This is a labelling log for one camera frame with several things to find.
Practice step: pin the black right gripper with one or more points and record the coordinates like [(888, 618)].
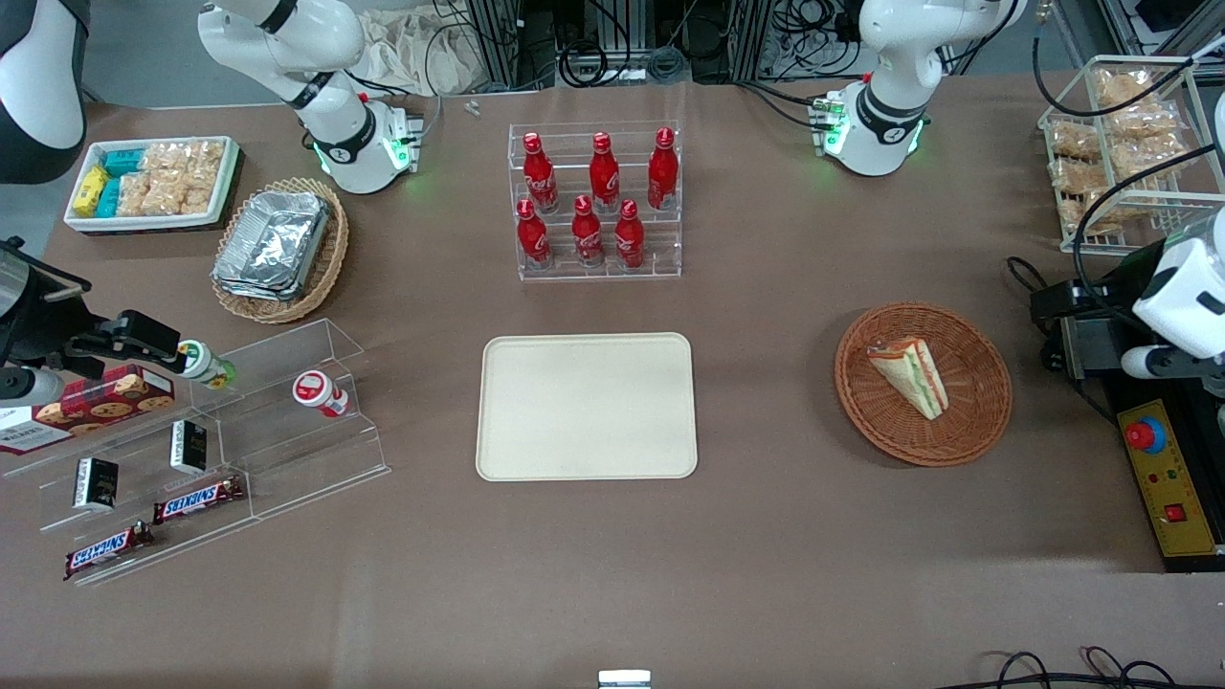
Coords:
[(43, 321)]

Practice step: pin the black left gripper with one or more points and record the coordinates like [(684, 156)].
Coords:
[(1101, 304)]

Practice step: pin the triangular sandwich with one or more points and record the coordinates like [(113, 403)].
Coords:
[(914, 375)]

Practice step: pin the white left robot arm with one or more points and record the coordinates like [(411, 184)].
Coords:
[(880, 115)]

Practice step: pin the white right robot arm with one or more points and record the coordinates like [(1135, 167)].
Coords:
[(335, 134)]

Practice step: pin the white rectangular snack tray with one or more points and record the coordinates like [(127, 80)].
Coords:
[(153, 222)]

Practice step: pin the round brown wicker basket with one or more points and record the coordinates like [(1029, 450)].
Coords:
[(967, 421)]

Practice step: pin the oval light wicker basket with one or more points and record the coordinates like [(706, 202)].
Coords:
[(330, 254)]

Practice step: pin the beige plastic tray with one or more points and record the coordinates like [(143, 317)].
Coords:
[(586, 407)]

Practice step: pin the green capped drink bottle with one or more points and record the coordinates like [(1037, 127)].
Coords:
[(203, 362)]

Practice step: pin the red tartan cookie box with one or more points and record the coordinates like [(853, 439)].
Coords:
[(105, 397)]

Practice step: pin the bagged fried snack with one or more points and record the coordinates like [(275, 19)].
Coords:
[(1144, 122), (1101, 212), (1122, 88), (1077, 175), (1148, 158), (1074, 140)]

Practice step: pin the small black box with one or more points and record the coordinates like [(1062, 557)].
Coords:
[(189, 447), (96, 483)]

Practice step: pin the teal snack packet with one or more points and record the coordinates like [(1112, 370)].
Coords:
[(122, 161), (108, 198)]

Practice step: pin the clear bag of rice crackers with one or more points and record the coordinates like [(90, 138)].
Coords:
[(134, 194), (165, 194), (198, 191), (187, 156)]

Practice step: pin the red emergency stop button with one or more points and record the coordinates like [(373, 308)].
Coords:
[(1145, 435)]

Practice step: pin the yellow snack packet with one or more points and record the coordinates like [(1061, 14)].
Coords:
[(90, 189)]

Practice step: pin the stacked aluminium foil trays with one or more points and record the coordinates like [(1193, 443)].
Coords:
[(273, 244)]

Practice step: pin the Snickers chocolate bar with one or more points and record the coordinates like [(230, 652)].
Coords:
[(103, 552), (196, 500)]

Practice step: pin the red capped drink bottle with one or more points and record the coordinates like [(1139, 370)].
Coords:
[(316, 390)]

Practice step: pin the clear acrylic stepped shelf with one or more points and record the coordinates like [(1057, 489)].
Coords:
[(287, 450)]

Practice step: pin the black appliance with yellow panel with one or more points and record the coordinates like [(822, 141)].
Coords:
[(1168, 488)]

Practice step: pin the crumpled beige cloth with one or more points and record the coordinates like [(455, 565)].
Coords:
[(412, 53)]

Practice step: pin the red cola bottle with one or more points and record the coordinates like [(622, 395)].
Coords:
[(532, 239), (588, 237), (540, 177), (662, 172), (629, 239), (604, 177)]

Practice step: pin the clear acrylic bottle rack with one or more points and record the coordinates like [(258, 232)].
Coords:
[(660, 244)]

